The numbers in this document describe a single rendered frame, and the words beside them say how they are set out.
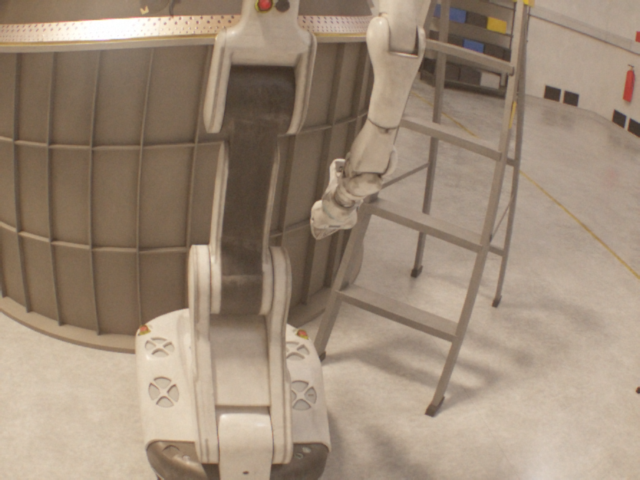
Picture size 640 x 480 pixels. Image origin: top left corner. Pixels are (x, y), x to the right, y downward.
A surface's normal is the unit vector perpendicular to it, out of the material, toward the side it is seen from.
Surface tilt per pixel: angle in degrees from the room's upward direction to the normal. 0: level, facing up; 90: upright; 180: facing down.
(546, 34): 90
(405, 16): 74
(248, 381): 55
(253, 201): 95
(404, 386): 0
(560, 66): 90
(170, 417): 38
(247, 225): 95
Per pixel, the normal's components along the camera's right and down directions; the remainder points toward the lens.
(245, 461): 0.24, 0.45
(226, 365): 0.27, -0.13
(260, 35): 0.26, 0.19
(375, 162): 0.19, 0.65
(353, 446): 0.14, -0.89
